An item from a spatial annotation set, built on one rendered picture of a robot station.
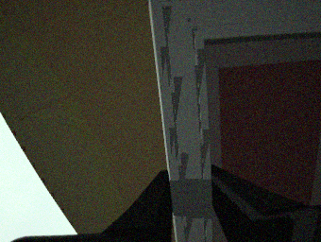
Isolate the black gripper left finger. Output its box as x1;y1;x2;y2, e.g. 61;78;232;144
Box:
10;170;173;242

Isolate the orange flat board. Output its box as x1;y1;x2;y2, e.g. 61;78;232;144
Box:
0;0;167;234

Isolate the grey picture frame with red picture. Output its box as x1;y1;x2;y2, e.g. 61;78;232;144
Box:
149;0;321;242

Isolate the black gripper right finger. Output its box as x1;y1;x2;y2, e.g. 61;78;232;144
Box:
211;164;321;242

